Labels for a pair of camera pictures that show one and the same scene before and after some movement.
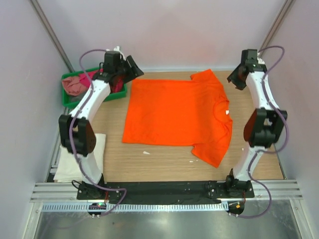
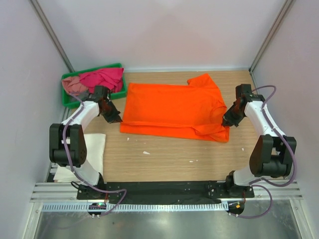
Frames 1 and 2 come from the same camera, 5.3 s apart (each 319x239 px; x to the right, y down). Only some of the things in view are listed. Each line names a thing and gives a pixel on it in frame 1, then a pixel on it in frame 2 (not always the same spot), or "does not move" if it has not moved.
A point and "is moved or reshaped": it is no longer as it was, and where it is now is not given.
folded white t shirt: (68, 169) does not move
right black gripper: (239, 85) -> (228, 122)
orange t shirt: (192, 112) is moved or reshaped
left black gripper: (135, 72) -> (115, 116)
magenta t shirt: (116, 82) does not move
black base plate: (178, 192) does not move
